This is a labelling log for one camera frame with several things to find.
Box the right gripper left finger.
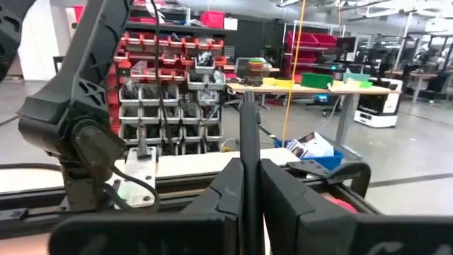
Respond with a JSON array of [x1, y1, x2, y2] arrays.
[[49, 157, 245, 255]]

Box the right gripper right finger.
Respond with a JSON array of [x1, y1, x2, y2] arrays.
[[261, 159, 453, 255]]

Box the white mounting plate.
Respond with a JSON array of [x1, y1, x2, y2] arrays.
[[115, 146, 158, 209]]

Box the blue plastic bin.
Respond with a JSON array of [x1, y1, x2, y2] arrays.
[[273, 132, 345, 171]]

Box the white plastic bag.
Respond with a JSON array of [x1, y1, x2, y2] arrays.
[[300, 131, 336, 157]]

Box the printed cardboard box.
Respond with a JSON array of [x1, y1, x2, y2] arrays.
[[285, 137, 314, 159]]

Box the white black mobile cart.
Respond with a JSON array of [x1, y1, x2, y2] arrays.
[[352, 77, 405, 129]]

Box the red grey parts bin rack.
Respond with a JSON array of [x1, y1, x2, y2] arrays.
[[105, 28, 228, 157]]

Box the wooden workbench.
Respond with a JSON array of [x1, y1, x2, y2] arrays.
[[225, 81, 403, 148]]

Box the green plastic bin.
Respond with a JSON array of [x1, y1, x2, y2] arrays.
[[301, 72, 335, 90]]

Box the stacked coloured trays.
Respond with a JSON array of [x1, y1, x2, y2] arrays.
[[243, 58, 272, 87]]

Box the red storage shelf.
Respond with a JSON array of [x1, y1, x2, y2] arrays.
[[282, 30, 338, 85]]

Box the red plastic bin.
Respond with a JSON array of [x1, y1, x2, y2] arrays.
[[200, 10, 226, 30]]

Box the black aluminium table frame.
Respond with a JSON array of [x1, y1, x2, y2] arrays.
[[0, 157, 382, 240]]

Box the black left base cable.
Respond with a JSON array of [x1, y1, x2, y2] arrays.
[[0, 161, 161, 214]]

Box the yellow floor power cord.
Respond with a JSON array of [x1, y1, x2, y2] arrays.
[[280, 0, 308, 145]]

